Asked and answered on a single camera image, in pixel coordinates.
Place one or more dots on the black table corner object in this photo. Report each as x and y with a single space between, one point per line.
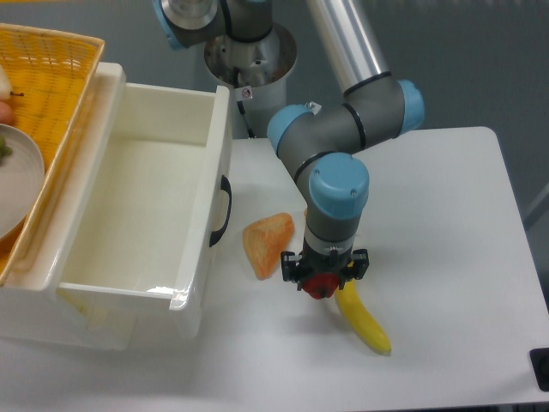
540 362

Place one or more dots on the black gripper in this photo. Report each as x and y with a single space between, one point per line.
324 262

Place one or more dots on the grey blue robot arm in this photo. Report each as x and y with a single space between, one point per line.
318 148

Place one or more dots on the yellow woven basket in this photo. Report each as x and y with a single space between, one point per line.
54 70

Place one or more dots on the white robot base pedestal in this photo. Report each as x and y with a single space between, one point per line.
256 75

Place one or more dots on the white pear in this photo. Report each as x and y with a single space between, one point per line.
6 89

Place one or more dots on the green grapes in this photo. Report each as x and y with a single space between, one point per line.
5 149

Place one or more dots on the yellow banana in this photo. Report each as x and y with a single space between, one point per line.
363 324

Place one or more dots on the pink peach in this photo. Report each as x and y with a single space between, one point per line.
7 115

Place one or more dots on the red pepper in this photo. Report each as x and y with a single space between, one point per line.
321 286

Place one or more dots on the white round plate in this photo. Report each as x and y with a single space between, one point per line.
22 177

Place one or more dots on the white plastic drawer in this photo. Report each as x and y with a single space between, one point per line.
142 243

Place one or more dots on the black drawer handle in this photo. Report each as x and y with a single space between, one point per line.
225 211

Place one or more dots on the white drawer cabinet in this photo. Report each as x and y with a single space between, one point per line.
31 306

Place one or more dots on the orange fruit wedge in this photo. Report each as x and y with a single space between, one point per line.
265 240

